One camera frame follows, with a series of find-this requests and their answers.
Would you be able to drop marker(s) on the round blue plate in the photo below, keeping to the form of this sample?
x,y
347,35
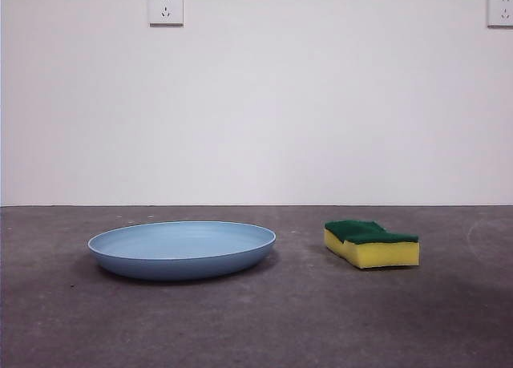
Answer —
x,y
180,260

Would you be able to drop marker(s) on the yellow sponge with green scourer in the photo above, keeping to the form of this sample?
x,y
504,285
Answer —
x,y
380,253

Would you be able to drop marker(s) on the white wall socket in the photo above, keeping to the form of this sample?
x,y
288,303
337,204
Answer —
x,y
501,9
166,7

